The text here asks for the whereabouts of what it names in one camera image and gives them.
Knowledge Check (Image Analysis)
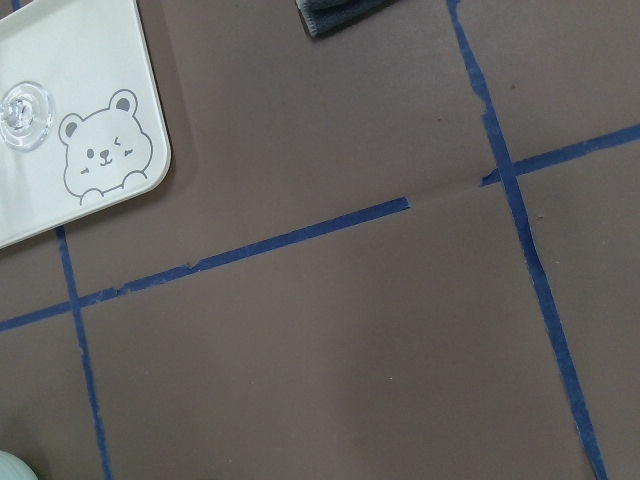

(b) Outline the grey yellow folded cloth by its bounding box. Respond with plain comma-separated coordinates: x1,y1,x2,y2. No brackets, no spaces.
295,0,392,37

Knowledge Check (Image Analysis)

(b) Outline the cream bear tray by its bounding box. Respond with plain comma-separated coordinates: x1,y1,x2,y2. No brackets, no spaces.
1,1,171,246

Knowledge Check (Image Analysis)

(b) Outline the clear wine glass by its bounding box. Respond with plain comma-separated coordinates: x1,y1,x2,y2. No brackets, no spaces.
1,81,55,152

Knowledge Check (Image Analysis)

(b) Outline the green bowl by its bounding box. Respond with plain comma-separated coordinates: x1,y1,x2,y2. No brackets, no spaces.
0,451,37,480

